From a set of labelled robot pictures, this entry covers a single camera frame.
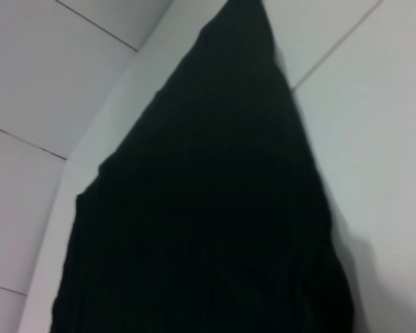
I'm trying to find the black shirt with FREE! print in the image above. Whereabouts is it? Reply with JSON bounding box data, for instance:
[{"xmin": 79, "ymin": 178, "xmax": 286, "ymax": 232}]
[{"xmin": 48, "ymin": 0, "xmax": 360, "ymax": 333}]

